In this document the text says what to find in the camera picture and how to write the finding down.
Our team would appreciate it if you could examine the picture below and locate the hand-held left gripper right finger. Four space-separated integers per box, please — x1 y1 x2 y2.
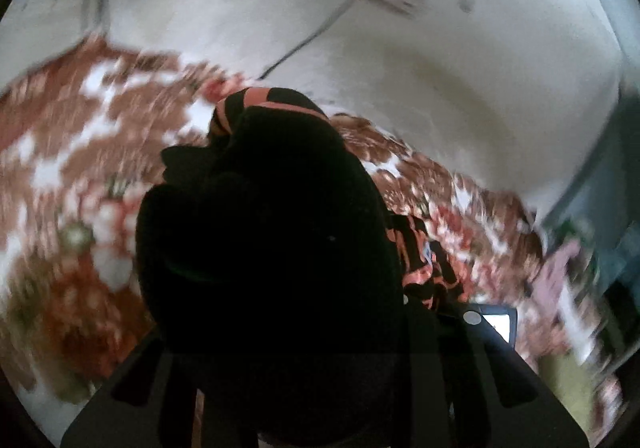
405 303 590 448

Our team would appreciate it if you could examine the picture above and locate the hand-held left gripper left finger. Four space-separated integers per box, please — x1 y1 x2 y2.
60 333 203 448

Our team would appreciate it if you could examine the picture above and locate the black shirt with orange print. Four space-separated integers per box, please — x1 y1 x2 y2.
135 87 408 448

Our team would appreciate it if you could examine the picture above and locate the smartphone with lit screen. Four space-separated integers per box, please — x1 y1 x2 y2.
477 305 519 346

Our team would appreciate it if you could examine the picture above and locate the green cloth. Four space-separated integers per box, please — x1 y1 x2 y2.
540 353 601 434

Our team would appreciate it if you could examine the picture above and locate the black orange striped garment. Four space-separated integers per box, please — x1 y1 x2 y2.
387 213 471 314

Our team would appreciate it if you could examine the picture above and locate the pink cloth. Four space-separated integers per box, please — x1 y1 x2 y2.
530 238 588 324

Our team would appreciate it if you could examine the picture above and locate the floral bedsheet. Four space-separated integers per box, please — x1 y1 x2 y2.
0 35 626 448

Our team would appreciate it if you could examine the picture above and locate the black cable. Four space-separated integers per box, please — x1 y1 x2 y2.
257 0 363 79

